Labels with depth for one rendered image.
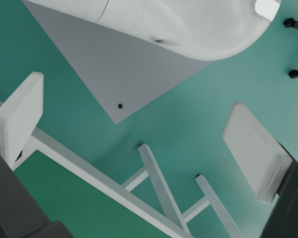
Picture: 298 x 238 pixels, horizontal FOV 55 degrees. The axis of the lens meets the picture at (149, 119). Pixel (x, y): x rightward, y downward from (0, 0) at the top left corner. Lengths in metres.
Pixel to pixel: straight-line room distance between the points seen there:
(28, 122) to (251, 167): 0.13
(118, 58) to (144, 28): 0.25
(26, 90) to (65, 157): 0.52
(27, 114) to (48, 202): 0.59
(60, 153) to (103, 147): 0.91
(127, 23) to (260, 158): 0.15
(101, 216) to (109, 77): 0.42
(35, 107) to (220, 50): 0.17
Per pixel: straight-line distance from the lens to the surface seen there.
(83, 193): 0.74
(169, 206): 1.25
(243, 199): 2.26
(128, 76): 0.51
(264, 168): 0.17
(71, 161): 0.69
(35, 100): 0.18
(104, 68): 0.50
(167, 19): 0.25
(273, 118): 1.93
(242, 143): 0.19
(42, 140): 0.66
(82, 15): 0.27
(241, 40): 0.28
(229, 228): 1.63
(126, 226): 0.86
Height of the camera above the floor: 1.30
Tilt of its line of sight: 58 degrees down
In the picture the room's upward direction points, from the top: 151 degrees clockwise
